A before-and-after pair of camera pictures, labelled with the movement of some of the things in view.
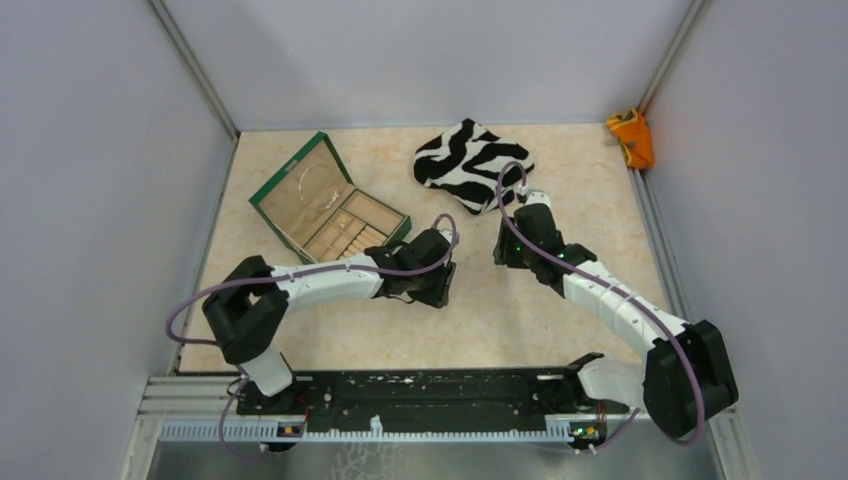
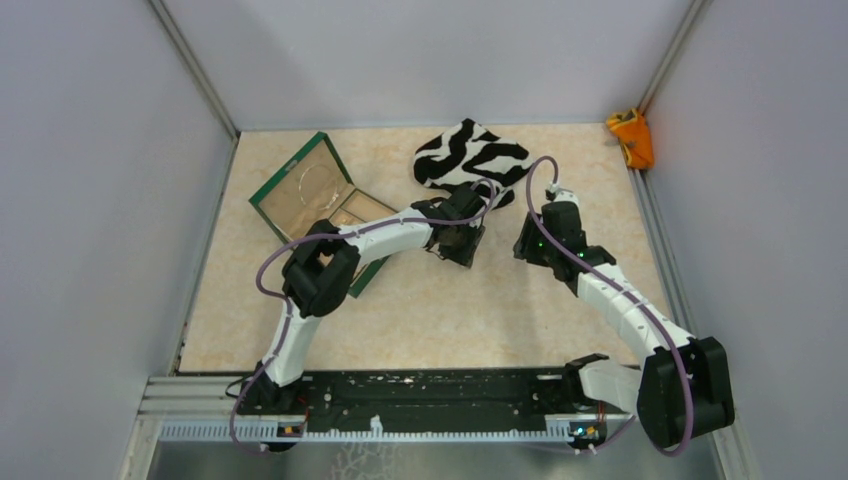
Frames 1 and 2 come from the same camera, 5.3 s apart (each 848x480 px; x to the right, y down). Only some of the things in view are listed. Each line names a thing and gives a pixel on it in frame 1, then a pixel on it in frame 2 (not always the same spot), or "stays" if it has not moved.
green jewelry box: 313,203 stays
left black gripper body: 430,286 → 463,246
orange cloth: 633,132 stays
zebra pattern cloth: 463,164 stays
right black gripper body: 513,251 → 534,247
